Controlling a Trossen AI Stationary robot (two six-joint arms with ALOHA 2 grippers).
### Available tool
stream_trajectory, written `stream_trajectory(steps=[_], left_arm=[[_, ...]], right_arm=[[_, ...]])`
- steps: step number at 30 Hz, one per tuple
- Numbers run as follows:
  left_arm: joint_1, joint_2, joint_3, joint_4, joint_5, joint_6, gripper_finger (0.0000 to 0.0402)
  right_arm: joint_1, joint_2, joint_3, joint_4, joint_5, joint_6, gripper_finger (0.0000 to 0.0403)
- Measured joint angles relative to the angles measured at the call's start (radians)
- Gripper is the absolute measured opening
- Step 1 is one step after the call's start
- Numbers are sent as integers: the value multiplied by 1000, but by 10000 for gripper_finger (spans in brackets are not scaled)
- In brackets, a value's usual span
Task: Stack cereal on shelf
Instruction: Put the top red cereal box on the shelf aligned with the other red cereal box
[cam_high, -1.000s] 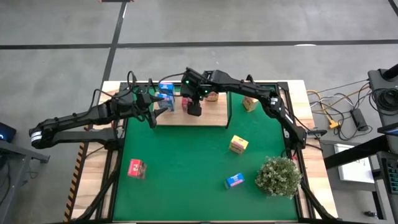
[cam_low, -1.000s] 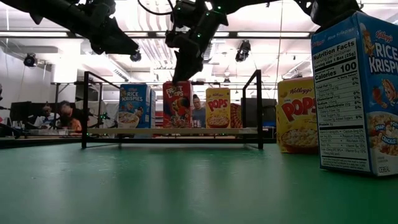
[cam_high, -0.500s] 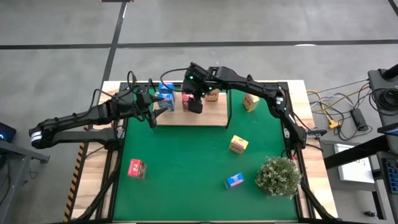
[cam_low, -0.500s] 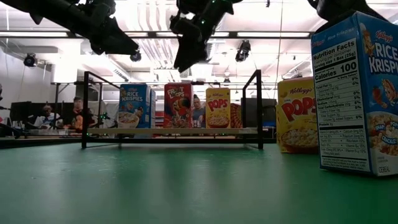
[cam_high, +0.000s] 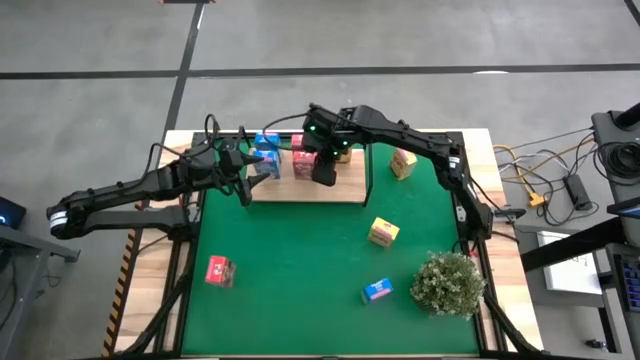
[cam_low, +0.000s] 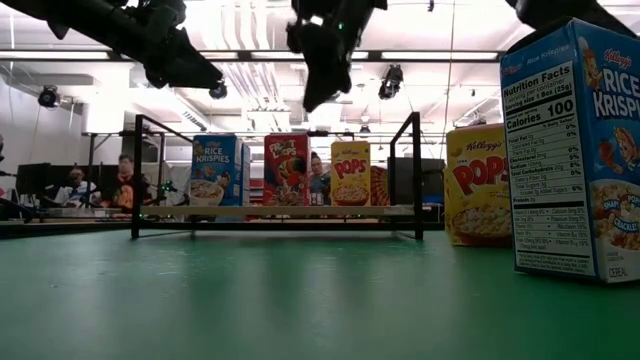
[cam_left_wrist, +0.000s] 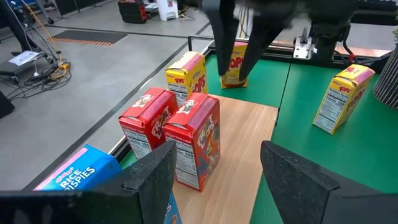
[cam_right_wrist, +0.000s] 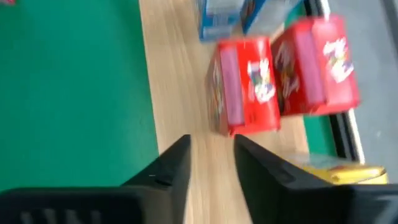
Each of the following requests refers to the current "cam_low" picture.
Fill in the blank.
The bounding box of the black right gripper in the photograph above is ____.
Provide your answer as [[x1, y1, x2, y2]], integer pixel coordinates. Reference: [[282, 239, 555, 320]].
[[286, 0, 389, 113]]

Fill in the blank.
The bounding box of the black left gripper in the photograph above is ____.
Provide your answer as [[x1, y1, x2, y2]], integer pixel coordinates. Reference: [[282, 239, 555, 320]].
[[107, 7, 225, 90]]

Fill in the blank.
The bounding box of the yellow Corn Pops cereal box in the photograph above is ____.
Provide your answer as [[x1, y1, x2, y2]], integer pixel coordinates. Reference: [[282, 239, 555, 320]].
[[330, 140, 372, 208], [443, 123, 514, 248]]

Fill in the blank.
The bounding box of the red Froot Loops cereal box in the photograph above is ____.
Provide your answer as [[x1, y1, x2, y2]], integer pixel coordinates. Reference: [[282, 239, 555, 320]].
[[263, 133, 312, 208]]

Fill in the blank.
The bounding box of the person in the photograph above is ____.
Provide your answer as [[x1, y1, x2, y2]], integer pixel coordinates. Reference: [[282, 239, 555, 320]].
[[53, 167, 101, 207], [309, 151, 332, 207], [99, 153, 151, 211]]

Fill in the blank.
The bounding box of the orange striped object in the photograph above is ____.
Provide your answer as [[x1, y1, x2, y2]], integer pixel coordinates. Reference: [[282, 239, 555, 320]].
[[369, 165, 391, 208]]

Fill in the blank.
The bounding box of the black cabinet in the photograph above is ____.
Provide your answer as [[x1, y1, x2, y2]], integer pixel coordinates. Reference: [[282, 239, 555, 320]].
[[387, 158, 446, 206]]

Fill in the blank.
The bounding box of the black computer monitor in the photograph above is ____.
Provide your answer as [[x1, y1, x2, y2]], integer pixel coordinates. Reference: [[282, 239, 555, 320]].
[[14, 162, 68, 204]]

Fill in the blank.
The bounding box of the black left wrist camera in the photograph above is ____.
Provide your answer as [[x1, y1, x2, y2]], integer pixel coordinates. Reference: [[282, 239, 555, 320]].
[[143, 0, 188, 32]]

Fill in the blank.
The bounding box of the wooden shelf with black frame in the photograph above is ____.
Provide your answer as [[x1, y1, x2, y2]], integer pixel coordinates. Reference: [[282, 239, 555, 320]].
[[130, 111, 425, 242]]

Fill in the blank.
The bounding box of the black aluminium table frame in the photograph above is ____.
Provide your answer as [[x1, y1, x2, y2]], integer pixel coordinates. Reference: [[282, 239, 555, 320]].
[[0, 219, 449, 240]]

